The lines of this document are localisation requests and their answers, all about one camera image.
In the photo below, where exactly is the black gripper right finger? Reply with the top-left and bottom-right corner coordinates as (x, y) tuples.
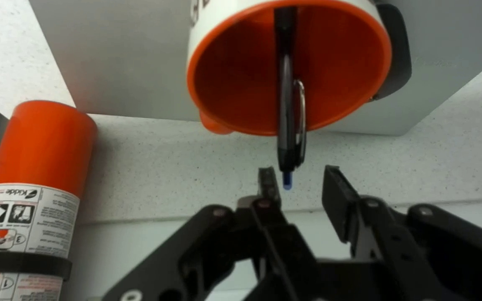
(320, 164), (482, 301)

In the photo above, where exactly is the black strap around canister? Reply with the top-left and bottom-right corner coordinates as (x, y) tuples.
(0, 250), (76, 282)

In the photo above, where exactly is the black pen with blue tip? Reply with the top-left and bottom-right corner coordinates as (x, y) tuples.
(274, 6), (310, 193)

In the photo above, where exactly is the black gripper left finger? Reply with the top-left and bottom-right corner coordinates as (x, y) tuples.
(103, 166), (320, 301)

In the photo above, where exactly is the orange canister with white label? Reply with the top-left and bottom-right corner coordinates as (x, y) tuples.
(0, 99), (99, 301)

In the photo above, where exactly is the orange plastic cup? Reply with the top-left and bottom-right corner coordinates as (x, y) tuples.
(185, 0), (414, 138)

